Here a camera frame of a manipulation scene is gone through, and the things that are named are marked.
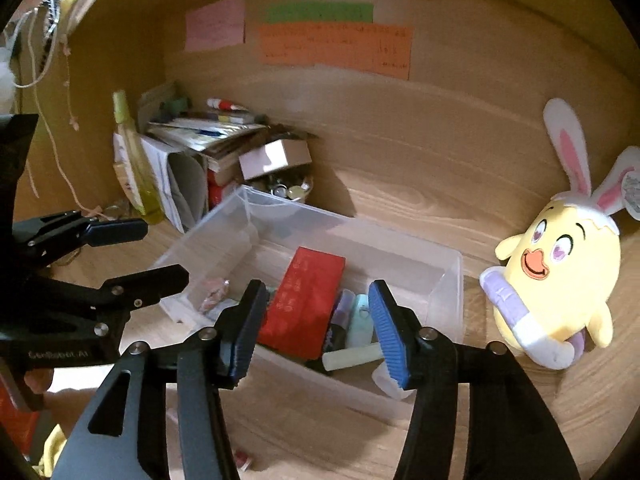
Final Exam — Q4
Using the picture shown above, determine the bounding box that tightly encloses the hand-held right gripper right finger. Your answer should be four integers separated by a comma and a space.
367, 280, 583, 480

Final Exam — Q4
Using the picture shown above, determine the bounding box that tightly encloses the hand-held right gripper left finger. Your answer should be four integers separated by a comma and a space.
50, 279, 268, 480

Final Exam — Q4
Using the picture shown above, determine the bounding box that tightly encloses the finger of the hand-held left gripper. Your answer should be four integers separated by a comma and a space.
50, 263, 191, 322
12, 210, 149, 263

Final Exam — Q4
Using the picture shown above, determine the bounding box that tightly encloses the teal cosmetic bottle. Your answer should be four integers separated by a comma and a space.
345, 294, 376, 351

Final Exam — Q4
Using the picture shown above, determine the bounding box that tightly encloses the white tape roll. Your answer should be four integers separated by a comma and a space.
372, 360, 413, 401

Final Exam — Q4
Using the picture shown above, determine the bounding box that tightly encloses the light green cosmetic tube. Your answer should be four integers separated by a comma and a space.
321, 345, 383, 372

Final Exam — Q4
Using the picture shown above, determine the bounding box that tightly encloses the purple black spray bottle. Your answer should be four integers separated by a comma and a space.
320, 290, 357, 361

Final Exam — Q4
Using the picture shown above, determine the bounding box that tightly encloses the red box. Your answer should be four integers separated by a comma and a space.
257, 246, 347, 361

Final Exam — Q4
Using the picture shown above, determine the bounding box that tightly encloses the clear plastic storage bin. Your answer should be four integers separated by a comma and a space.
152, 185, 465, 423

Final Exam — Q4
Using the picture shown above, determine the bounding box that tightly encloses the person's left hand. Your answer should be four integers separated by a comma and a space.
24, 367, 56, 397

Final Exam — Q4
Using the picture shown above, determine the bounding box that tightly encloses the yellow green spray bottle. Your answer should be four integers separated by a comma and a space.
112, 90, 166, 225

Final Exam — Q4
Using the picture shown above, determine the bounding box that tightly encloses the white orange tube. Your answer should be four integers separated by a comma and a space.
112, 132, 138, 206

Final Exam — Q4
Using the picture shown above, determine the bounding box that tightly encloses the white paper receipt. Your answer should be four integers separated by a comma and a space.
140, 135, 208, 233

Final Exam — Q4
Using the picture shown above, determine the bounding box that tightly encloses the red cloth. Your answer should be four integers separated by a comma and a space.
0, 375, 38, 446

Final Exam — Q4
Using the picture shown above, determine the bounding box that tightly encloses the red book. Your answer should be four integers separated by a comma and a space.
207, 170, 241, 211

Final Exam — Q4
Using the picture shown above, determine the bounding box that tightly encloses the yellow cloth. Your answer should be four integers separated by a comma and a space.
42, 422, 81, 478

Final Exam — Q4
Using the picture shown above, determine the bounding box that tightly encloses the stack of books and papers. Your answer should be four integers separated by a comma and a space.
137, 82, 311, 186

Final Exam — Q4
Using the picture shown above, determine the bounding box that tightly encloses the clear bowl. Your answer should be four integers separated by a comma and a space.
257, 172, 315, 204

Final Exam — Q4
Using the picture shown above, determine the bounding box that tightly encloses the small white cardboard box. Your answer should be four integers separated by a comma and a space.
238, 138, 313, 181

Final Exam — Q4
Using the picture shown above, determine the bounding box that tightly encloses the yellow chick plush toy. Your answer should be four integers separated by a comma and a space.
479, 97, 640, 371

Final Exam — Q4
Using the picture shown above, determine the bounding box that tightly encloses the white fluffy pompom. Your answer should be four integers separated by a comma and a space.
0, 47, 16, 111

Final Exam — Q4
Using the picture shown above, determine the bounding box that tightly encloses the pink paper note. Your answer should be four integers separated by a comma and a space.
185, 0, 246, 52

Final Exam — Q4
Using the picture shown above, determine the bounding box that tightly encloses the orange paper note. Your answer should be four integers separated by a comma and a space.
258, 23, 414, 81

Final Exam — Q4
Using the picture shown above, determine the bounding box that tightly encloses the green paper note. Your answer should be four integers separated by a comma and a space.
265, 2, 375, 24

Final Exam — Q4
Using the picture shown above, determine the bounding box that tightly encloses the white cable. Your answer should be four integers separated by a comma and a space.
15, 0, 121, 221

